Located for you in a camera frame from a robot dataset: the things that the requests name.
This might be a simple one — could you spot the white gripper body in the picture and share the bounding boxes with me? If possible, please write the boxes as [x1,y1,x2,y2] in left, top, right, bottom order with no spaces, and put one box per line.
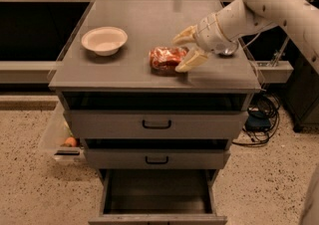
[193,12,239,56]

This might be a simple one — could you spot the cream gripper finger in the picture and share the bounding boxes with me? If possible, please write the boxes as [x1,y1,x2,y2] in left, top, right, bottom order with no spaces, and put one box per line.
[175,47,209,73]
[172,26,196,46]

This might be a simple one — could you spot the red coke can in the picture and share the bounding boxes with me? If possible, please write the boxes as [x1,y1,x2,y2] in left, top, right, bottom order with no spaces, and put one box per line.
[149,47,188,75]

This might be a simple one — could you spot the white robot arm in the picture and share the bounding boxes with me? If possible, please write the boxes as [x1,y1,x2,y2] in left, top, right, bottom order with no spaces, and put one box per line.
[173,0,319,73]

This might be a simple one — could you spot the blue pepsi can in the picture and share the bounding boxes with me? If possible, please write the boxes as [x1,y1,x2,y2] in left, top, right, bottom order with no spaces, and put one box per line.
[220,41,238,56]

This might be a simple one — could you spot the grey drawer cabinet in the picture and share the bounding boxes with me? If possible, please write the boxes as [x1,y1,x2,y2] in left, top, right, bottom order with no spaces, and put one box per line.
[48,0,263,225]

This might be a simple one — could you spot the grey top drawer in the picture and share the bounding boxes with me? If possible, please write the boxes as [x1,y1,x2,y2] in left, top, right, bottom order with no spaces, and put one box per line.
[64,111,248,139]

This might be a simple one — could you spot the grey middle drawer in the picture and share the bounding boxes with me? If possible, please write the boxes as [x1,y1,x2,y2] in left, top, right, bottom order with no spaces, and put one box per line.
[85,148,230,169]

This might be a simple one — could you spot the grey open bottom drawer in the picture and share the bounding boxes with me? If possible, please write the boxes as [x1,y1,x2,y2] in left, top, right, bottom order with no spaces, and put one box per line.
[89,169,227,225]

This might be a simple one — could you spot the white paper bowl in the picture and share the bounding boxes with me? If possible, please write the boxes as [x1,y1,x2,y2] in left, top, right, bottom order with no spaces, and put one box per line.
[81,27,128,57]

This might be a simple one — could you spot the blue box on floor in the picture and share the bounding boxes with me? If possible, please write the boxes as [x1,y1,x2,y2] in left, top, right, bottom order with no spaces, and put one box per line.
[245,115,271,131]

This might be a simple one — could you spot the dark grey cabinet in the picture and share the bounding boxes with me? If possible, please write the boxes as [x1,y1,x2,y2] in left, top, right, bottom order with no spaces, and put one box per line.
[284,53,319,133]

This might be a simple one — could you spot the metal diagonal pole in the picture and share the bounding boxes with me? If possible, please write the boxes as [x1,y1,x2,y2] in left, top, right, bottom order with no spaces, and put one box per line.
[268,0,313,67]

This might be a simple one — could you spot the orange fruit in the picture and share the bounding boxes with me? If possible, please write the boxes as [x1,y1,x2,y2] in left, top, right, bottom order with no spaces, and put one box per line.
[64,136,77,147]

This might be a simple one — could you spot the clear plastic storage bin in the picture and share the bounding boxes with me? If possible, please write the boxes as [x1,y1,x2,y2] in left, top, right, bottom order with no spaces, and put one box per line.
[39,103,85,163]

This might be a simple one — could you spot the white power cable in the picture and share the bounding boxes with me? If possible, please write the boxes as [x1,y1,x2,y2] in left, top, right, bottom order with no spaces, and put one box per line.
[241,31,262,50]

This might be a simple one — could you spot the black cable bundle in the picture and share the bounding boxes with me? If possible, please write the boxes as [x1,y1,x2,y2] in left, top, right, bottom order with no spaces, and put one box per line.
[232,93,281,147]

